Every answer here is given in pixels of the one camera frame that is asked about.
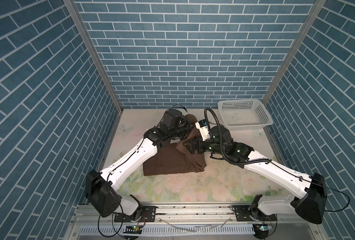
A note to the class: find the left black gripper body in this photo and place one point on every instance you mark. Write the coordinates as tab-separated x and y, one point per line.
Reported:
182	131

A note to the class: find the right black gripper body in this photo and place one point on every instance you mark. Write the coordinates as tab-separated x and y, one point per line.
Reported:
208	145

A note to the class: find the brown trousers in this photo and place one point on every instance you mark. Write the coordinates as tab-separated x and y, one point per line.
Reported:
172	157

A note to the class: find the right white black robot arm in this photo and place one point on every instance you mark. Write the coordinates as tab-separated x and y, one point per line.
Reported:
306	194

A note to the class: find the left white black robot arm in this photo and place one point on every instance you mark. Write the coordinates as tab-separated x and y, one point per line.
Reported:
101	186

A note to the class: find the white plastic perforated basket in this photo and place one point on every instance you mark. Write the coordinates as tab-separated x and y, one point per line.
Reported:
248	114

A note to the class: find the left green circuit board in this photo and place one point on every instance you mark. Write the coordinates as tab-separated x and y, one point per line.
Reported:
133	230

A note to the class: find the green circuit board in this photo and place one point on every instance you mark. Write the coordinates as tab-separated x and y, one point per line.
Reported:
133	230
262	228

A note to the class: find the right green circuit board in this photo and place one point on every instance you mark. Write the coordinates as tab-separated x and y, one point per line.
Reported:
262	228

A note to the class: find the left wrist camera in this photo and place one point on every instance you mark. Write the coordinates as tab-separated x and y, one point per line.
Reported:
171	118

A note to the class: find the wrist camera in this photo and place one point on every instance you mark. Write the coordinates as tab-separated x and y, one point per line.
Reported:
202	126
171	118

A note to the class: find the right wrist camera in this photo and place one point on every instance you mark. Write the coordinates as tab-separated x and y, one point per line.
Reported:
202	126

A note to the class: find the aluminium front mounting rail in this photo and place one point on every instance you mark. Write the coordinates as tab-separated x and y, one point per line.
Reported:
174	213

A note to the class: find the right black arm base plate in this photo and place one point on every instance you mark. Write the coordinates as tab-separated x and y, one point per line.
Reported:
244	213

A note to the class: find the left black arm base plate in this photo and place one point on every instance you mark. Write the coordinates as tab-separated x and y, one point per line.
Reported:
141	214

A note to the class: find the white slotted cable duct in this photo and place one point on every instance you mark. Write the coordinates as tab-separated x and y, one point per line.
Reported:
166	231

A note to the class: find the left aluminium corner post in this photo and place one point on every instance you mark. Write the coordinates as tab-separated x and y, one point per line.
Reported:
76	17

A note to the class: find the aluminium corner post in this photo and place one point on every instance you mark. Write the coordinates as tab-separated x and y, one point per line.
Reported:
76	17
304	29

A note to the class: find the right aluminium corner post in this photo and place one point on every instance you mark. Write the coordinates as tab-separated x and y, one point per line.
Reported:
304	29

